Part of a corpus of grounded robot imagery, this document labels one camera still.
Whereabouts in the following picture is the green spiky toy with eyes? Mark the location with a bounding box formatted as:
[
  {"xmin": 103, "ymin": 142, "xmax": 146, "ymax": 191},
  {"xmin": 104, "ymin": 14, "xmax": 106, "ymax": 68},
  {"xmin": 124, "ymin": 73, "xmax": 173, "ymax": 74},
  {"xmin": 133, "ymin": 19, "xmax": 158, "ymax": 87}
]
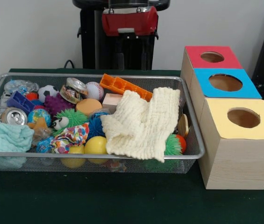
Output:
[{"xmin": 51, "ymin": 109, "xmax": 90, "ymax": 137}]

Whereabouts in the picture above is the light blue cloth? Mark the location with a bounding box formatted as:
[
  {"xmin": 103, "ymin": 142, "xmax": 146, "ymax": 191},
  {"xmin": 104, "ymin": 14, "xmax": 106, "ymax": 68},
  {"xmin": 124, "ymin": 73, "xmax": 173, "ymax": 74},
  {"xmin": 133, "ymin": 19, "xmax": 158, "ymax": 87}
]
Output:
[{"xmin": 0, "ymin": 123, "xmax": 35, "ymax": 154}]

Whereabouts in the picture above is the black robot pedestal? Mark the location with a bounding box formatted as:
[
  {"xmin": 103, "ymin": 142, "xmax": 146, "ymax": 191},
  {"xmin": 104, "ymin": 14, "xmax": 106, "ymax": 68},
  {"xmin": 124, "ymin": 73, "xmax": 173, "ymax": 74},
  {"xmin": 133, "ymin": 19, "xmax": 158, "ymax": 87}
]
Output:
[{"xmin": 72, "ymin": 0, "xmax": 171, "ymax": 70}]

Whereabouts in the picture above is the cream knitted cloth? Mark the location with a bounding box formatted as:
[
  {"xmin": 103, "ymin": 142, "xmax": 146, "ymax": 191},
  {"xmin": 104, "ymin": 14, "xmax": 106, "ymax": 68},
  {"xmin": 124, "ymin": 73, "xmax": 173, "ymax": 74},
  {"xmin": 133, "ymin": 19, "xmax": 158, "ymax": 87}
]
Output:
[{"xmin": 100, "ymin": 87, "xmax": 181, "ymax": 163}]

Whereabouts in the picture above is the silver drink can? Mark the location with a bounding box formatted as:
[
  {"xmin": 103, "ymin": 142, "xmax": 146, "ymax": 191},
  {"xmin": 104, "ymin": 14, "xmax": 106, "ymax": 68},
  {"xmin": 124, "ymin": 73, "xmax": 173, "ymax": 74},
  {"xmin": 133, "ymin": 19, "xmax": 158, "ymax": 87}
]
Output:
[{"xmin": 1, "ymin": 107, "xmax": 29, "ymax": 126}]

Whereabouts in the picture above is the colourful patterned cloth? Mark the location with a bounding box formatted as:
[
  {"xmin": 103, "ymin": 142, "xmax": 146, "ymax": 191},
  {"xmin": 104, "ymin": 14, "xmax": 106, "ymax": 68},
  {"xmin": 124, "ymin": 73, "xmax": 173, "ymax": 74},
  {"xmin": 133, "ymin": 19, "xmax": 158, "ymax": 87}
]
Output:
[{"xmin": 51, "ymin": 122, "xmax": 90, "ymax": 154}]

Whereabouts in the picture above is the clear mesh bin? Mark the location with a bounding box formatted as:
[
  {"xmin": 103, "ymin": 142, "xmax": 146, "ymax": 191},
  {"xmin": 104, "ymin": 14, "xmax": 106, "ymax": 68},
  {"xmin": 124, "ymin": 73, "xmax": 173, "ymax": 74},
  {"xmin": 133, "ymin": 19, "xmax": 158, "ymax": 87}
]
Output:
[{"xmin": 0, "ymin": 72, "xmax": 206, "ymax": 174}]

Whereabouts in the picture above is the wooden box with three holes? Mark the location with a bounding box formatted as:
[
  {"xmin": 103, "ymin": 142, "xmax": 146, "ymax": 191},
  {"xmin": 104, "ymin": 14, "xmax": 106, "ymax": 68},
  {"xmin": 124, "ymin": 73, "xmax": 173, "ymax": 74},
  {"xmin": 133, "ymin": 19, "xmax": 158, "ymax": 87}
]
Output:
[{"xmin": 180, "ymin": 45, "xmax": 264, "ymax": 190}]

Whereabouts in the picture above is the orange plastic block tray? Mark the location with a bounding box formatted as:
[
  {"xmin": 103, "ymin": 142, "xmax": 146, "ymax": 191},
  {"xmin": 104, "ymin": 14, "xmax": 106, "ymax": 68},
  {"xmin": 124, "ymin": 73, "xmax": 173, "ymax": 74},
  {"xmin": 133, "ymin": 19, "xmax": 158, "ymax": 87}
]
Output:
[{"xmin": 100, "ymin": 73, "xmax": 154, "ymax": 102}]

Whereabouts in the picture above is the small soccer ball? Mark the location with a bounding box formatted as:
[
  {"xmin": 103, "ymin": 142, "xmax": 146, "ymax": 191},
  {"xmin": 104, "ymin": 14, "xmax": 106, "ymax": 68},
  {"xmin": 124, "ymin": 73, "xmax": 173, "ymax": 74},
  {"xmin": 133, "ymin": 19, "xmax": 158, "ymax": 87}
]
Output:
[{"xmin": 37, "ymin": 85, "xmax": 59, "ymax": 103}]

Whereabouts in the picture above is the black cable loop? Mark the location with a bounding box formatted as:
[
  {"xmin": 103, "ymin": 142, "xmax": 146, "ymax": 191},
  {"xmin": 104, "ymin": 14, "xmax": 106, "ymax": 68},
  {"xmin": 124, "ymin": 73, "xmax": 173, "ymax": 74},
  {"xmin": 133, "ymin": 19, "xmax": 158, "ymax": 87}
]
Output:
[{"xmin": 63, "ymin": 59, "xmax": 76, "ymax": 69}]

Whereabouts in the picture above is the yellow ball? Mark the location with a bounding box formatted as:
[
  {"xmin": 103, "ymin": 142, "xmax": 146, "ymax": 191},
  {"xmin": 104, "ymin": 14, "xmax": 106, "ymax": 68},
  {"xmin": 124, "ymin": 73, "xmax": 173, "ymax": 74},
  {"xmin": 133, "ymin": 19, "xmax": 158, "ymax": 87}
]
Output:
[{"xmin": 84, "ymin": 136, "xmax": 108, "ymax": 155}]

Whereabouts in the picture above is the purple bumpy ball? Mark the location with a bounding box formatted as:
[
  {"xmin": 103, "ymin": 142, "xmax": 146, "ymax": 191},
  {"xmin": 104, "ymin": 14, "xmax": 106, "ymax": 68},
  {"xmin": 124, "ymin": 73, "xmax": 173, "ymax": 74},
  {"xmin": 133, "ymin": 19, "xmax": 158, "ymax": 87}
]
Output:
[{"xmin": 43, "ymin": 92, "xmax": 76, "ymax": 117}]

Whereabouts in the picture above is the small globe ball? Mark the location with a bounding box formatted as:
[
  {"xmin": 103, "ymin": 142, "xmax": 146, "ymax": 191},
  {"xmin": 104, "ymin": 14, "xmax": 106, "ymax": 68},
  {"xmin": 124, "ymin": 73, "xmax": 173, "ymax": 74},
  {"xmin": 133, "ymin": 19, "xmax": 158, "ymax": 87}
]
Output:
[{"xmin": 27, "ymin": 108, "xmax": 52, "ymax": 128}]

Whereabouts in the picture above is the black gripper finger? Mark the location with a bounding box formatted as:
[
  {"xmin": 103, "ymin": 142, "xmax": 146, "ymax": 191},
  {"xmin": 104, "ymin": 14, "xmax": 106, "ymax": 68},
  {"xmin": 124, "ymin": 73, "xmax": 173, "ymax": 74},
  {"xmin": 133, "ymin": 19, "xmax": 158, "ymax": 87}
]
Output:
[
  {"xmin": 116, "ymin": 35, "xmax": 125, "ymax": 70},
  {"xmin": 140, "ymin": 35, "xmax": 148, "ymax": 70}
]

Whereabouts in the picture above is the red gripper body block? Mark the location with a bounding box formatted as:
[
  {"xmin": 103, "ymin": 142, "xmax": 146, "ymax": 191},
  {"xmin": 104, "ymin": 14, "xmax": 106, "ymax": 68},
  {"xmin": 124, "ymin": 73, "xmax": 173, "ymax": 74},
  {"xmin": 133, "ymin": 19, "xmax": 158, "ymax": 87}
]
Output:
[{"xmin": 101, "ymin": 6, "xmax": 159, "ymax": 37}]

